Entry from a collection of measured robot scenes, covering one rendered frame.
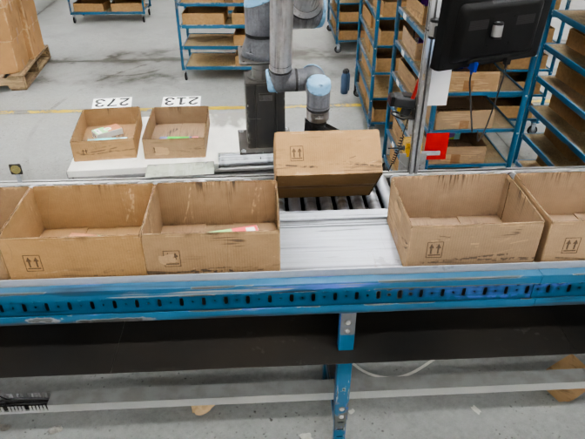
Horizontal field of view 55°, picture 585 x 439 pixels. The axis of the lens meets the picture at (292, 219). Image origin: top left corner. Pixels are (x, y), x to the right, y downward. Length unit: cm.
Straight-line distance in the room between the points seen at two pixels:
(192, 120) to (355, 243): 143
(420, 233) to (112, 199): 98
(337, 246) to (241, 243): 36
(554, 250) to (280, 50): 117
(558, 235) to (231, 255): 96
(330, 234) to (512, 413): 118
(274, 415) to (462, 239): 116
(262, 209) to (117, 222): 48
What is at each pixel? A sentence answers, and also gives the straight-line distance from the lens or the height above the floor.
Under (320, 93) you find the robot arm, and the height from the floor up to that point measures 118.
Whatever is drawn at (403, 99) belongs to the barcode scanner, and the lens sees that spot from 243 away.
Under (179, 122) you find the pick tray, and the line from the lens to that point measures 301.
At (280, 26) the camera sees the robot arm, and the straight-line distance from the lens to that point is 213.
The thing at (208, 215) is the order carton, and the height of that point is 92.
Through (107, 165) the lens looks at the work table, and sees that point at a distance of 269.
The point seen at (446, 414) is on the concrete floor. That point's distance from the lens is 254.
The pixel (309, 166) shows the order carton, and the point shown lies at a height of 98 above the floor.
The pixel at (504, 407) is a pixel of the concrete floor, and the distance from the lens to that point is 263.
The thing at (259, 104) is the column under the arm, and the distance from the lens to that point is 261.
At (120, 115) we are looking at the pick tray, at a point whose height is 81.
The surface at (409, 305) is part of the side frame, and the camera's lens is 173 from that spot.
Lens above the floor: 195
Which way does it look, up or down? 33 degrees down
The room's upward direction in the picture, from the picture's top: straight up
